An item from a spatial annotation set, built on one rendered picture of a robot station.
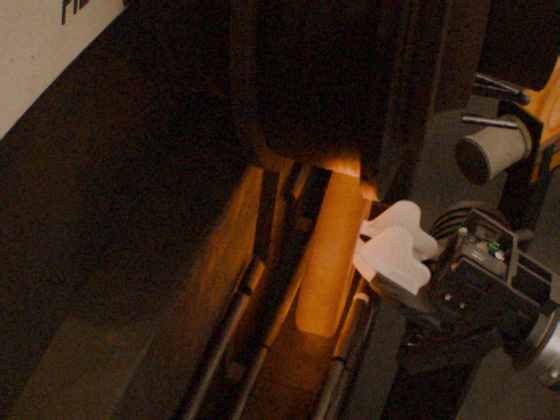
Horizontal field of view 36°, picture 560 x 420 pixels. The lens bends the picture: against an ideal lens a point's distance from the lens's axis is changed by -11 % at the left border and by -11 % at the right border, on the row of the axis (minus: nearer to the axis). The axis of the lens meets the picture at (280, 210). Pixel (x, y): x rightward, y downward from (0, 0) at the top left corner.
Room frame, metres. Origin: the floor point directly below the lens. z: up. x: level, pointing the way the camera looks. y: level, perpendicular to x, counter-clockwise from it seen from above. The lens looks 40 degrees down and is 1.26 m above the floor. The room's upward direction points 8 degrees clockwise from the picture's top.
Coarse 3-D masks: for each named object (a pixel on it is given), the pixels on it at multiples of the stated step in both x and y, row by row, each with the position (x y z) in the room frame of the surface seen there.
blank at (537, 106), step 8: (552, 72) 0.94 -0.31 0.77; (552, 80) 0.93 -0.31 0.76; (544, 88) 0.93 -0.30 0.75; (552, 88) 0.93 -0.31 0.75; (536, 96) 0.92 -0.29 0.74; (544, 96) 0.92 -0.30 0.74; (552, 96) 0.93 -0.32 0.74; (536, 104) 0.92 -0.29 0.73; (544, 104) 0.92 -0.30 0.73; (552, 104) 0.94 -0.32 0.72; (536, 112) 0.91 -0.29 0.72; (544, 112) 0.92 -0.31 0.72; (552, 112) 0.99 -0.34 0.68; (544, 120) 0.93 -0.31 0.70; (552, 120) 0.98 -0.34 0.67; (544, 128) 0.93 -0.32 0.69; (552, 128) 0.96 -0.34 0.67; (544, 136) 0.94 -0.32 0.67
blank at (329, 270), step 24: (336, 192) 0.58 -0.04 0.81; (360, 192) 0.58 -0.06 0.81; (336, 216) 0.56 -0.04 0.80; (360, 216) 0.56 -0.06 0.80; (336, 240) 0.54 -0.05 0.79; (312, 264) 0.53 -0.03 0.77; (336, 264) 0.53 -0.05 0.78; (312, 288) 0.53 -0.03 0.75; (336, 288) 0.53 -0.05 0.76; (312, 312) 0.52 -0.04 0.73; (336, 312) 0.52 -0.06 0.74
